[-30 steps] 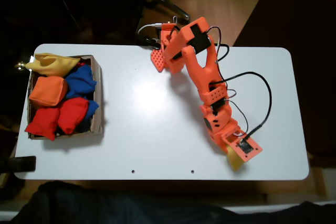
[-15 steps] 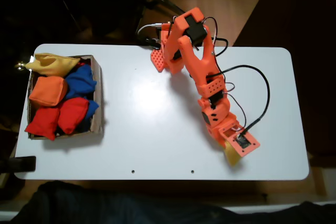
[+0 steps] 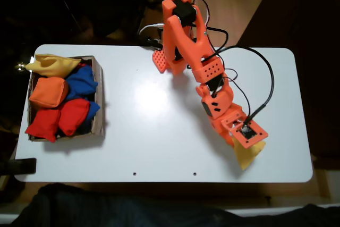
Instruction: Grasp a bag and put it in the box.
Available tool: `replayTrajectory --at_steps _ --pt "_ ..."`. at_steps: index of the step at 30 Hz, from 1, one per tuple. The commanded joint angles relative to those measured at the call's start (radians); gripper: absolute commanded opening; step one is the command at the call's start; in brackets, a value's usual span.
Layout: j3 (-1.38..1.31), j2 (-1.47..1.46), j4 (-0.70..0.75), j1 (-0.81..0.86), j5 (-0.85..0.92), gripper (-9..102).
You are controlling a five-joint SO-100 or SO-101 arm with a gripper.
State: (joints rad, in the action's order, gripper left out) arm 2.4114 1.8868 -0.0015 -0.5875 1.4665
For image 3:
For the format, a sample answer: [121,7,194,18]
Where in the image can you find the yellow bean bag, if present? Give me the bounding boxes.
[25,53,82,79]
[231,135,266,171]

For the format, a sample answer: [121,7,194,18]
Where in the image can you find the cardboard box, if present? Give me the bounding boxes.
[27,55,105,142]

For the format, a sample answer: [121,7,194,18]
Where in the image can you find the blue bean bag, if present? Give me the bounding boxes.
[86,100,101,121]
[65,65,98,102]

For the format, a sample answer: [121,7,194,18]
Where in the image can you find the red bean bag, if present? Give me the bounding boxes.
[57,98,91,137]
[25,107,62,143]

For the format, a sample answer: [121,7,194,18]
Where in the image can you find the orange bean bag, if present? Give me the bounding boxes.
[29,77,69,108]

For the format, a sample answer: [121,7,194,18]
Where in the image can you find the person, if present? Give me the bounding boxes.
[7,183,340,227]

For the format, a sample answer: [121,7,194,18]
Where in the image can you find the black table clamp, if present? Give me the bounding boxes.
[0,158,37,176]

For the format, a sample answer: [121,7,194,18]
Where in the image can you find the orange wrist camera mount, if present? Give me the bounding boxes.
[222,112,268,149]

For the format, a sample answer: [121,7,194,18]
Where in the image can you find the thin black motor wire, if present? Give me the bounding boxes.
[223,69,252,117]

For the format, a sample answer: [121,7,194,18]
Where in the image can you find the black power cable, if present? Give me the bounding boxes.
[143,37,163,50]

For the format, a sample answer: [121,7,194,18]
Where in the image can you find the white cable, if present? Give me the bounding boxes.
[139,22,164,36]

